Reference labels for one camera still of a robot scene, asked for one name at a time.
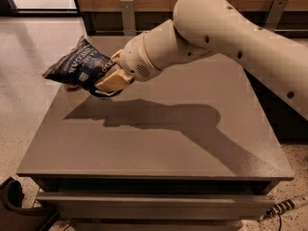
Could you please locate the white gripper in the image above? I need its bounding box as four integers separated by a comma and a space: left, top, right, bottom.
94, 33, 161, 92

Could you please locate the blue chip bag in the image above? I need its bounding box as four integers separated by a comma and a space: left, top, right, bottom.
42, 37, 121, 98

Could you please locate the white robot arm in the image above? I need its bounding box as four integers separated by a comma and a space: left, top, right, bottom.
94, 0, 308, 119

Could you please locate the orange fruit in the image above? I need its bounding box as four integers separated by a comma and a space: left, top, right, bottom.
64, 84, 80, 91

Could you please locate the horizontal metal rail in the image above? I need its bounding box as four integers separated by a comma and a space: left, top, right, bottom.
92, 30, 146, 36

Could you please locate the left metal bracket post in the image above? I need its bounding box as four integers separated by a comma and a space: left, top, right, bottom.
120, 0, 137, 36

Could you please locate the metal bracket post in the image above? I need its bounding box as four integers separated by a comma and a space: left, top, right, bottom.
264, 0, 289, 32
120, 0, 137, 36

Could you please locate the right metal bracket post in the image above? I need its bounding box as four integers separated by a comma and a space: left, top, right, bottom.
264, 0, 289, 32

